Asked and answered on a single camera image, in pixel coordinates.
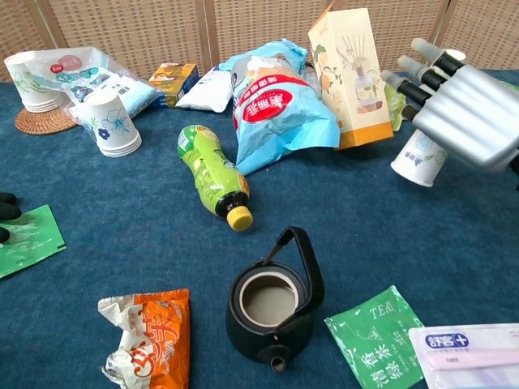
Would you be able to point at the green tea sachet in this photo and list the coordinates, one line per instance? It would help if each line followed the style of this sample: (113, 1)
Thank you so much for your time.
(373, 344)
(28, 243)

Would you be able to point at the green tea drink bottle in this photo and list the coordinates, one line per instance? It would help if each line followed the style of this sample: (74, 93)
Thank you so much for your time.
(207, 170)

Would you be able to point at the green and black work glove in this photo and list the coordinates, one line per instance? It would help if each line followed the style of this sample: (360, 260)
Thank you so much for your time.
(7, 210)

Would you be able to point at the white soft pouch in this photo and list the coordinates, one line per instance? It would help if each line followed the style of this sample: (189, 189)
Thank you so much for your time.
(207, 93)

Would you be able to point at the white paper cup green print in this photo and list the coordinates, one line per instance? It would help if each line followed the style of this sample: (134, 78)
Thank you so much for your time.
(419, 160)

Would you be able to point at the toothbrush pack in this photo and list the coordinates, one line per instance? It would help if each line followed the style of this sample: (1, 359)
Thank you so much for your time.
(466, 356)

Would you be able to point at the paper cup stack green print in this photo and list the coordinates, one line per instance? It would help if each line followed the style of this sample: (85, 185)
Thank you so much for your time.
(28, 89)

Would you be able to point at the tall cream orange diffuser box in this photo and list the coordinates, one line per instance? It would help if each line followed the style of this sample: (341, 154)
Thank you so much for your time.
(353, 73)

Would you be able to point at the orange snack bag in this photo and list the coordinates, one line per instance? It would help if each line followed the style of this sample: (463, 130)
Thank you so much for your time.
(158, 344)

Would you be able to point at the small light green sachet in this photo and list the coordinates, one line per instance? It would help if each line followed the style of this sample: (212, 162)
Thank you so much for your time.
(395, 105)

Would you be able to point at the bamboo folding screen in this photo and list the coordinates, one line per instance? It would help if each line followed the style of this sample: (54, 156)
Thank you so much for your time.
(142, 32)

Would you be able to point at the small orange carton box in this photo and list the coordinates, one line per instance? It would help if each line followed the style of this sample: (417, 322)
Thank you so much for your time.
(172, 83)

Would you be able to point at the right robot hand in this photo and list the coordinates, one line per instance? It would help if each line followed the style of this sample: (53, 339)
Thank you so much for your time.
(466, 109)

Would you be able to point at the round woven coaster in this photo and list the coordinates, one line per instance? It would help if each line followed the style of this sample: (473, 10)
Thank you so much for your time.
(40, 121)

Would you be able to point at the large light blue bag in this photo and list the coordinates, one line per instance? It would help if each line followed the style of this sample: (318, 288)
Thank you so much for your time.
(275, 113)

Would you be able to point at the black cast iron teapot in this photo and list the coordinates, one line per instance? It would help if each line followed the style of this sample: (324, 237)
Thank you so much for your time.
(269, 324)

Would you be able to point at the paper cup stack blue flower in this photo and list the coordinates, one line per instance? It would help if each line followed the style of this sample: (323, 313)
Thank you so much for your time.
(113, 125)

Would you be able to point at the clear plastic bag of packs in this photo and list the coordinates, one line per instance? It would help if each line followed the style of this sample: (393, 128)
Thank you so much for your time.
(97, 77)

